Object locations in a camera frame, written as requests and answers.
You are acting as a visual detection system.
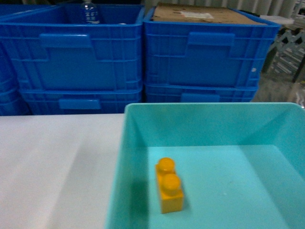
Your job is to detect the yellow toy block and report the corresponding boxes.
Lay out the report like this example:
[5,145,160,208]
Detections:
[155,157,184,214]

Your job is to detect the blue crate lower right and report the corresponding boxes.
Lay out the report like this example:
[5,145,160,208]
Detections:
[144,83,258,103]

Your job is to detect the blue crate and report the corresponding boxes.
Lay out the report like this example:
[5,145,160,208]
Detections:
[144,83,258,103]
[143,9,280,88]
[20,88,142,115]
[0,4,144,91]

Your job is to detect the blue crate upper right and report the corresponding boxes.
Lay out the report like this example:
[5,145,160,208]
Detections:
[143,9,280,88]

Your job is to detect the teal plastic tray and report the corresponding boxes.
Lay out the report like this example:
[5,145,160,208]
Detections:
[105,103,305,229]

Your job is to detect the brown cardboard sheet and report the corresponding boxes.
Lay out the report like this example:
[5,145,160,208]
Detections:
[152,2,263,25]

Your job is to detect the clear water bottle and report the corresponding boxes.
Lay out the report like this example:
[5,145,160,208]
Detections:
[81,0,100,24]

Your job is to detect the blue crate lower left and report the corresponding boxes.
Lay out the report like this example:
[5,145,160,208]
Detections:
[20,88,142,115]

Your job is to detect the blue crate upper left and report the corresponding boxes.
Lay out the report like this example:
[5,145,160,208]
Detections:
[0,4,144,91]

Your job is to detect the expandable roller conveyor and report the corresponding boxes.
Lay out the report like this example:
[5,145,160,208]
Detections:
[270,27,305,83]

